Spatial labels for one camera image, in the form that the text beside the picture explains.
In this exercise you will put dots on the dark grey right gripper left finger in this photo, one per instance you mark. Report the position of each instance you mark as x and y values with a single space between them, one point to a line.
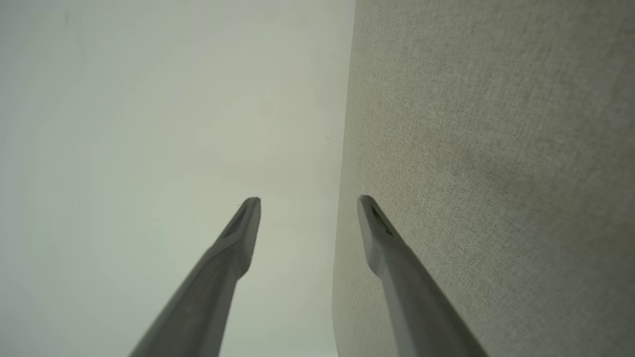
213 287

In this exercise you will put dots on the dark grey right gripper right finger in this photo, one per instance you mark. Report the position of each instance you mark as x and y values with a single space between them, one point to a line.
412 297

